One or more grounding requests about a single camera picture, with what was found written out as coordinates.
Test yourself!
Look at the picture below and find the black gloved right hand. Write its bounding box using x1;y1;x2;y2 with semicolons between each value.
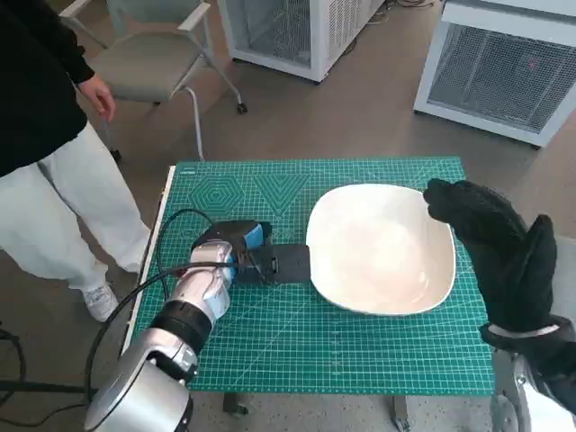
423;178;559;337

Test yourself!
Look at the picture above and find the black left hand blue tape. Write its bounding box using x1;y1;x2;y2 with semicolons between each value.
232;221;313;286

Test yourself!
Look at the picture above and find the white square plate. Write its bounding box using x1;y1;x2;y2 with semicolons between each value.
305;183;457;316

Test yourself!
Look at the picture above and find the green cutting mat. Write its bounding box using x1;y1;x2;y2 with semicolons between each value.
123;156;495;398

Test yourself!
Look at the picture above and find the grey table leg with castor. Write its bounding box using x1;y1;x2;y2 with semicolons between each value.
390;395;411;431
222;393;249;416

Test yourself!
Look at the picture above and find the white mesh cabinet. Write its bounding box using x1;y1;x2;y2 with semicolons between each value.
412;0;576;150
218;0;388;85

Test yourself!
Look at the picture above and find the person's hand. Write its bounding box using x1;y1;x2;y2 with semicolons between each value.
75;76;118;122

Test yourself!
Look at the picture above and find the person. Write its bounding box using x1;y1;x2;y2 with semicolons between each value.
0;0;152;323

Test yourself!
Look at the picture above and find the black floor stand bar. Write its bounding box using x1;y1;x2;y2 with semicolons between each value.
0;379;92;395

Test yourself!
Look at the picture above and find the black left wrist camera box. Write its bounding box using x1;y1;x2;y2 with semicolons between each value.
200;219;261;248

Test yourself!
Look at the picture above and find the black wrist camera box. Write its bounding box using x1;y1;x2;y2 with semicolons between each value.
200;219;261;248
530;337;576;410

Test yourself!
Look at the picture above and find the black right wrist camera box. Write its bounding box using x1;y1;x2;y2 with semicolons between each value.
530;337;576;410

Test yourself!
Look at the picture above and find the grey chair with white frame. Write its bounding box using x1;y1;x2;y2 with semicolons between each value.
58;0;250;162

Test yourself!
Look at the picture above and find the thick black floor cable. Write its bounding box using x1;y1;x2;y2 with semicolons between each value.
0;327;27;384

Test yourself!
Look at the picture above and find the thin black floor cable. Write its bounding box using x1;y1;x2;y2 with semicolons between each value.
0;402;89;427

